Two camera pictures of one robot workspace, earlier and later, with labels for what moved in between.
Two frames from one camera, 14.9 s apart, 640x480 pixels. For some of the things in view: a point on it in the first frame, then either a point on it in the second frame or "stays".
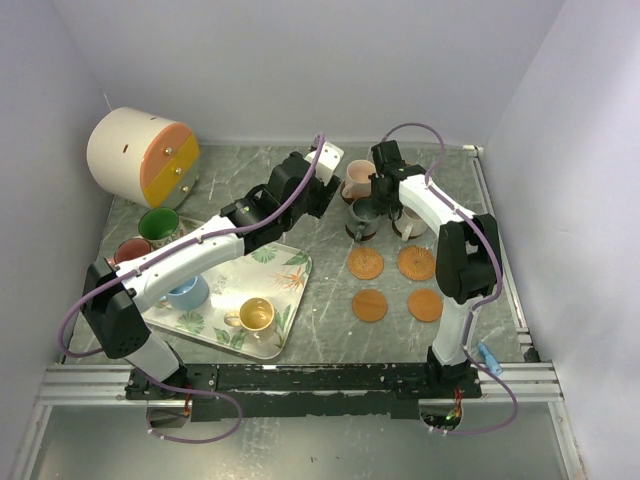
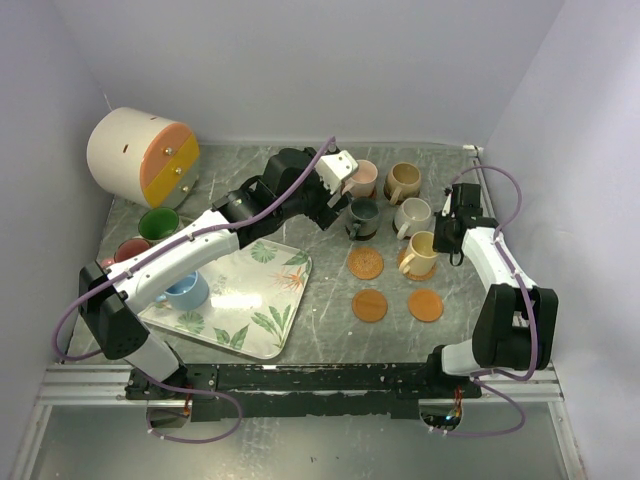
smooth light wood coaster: x=370 y=305 stays
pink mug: x=357 y=184 stays
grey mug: x=364 y=218 stays
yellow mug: x=256 y=314 -> x=422 y=259
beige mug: x=410 y=224 stays
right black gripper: x=383 y=208 -> x=438 y=244
